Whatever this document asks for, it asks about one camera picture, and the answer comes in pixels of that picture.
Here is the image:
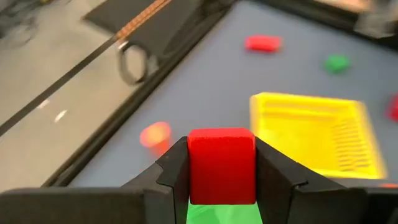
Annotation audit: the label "black table frame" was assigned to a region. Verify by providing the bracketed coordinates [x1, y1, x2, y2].
[42, 0, 398, 187]

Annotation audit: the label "black floor mat orange stripes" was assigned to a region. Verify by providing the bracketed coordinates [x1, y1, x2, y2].
[82, 0, 233, 63]

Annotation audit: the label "green wooden block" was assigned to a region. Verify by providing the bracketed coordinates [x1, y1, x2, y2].
[324, 54, 351, 75]

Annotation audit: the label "red wooden block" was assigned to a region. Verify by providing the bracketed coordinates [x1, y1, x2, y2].
[244, 34, 283, 54]
[187, 127, 257, 206]
[387, 93, 398, 123]

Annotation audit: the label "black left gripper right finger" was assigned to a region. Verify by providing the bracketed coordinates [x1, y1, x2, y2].
[254, 136, 398, 224]

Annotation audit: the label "orange wooden cylinder block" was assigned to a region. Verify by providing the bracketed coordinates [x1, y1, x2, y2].
[139, 121, 172, 156]

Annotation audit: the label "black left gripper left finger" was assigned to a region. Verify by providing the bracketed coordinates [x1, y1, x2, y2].
[0, 136, 190, 224]

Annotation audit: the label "black coiled cable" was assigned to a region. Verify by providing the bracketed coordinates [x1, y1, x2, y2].
[116, 40, 150, 86]

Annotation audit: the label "green plastic basket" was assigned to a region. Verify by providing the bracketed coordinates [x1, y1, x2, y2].
[185, 201, 264, 224]

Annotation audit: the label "yellow plastic basket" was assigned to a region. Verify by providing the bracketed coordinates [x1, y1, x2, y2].
[249, 91, 388, 180]

